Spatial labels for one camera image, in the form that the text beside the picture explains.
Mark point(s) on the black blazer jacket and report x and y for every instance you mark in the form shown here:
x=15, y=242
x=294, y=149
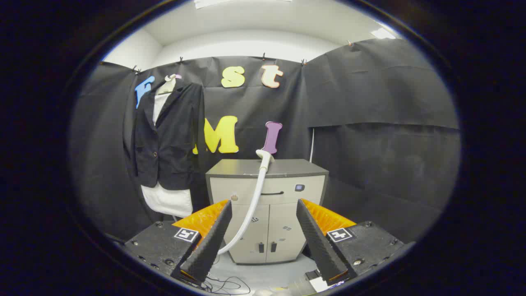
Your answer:
x=172, y=139

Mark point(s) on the cream clothes hanger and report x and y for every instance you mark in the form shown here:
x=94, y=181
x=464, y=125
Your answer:
x=167, y=85

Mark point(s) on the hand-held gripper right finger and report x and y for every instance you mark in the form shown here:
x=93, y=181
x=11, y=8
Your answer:
x=318, y=242

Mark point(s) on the white shirt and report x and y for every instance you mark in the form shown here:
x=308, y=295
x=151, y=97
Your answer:
x=166, y=201

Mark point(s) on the white garment steamer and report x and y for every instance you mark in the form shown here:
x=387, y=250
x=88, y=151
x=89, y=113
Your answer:
x=257, y=193

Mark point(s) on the row of black cloth clips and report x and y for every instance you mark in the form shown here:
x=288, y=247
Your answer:
x=263, y=56

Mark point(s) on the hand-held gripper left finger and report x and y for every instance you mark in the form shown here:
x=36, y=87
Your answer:
x=209, y=242

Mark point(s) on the grey cabinet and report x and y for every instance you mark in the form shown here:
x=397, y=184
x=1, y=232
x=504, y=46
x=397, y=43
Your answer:
x=283, y=195

